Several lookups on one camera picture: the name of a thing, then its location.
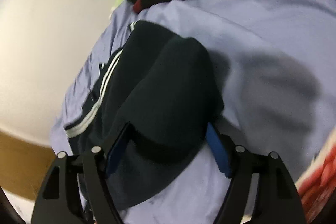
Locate navy white varsity jacket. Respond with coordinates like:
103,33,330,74
65,20,224,210

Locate floral blanket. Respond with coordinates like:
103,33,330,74
295,130,335,223

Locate wooden door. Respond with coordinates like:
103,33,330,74
0,132,55,201

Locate lavender bed sheet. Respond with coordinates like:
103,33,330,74
50,0,335,223

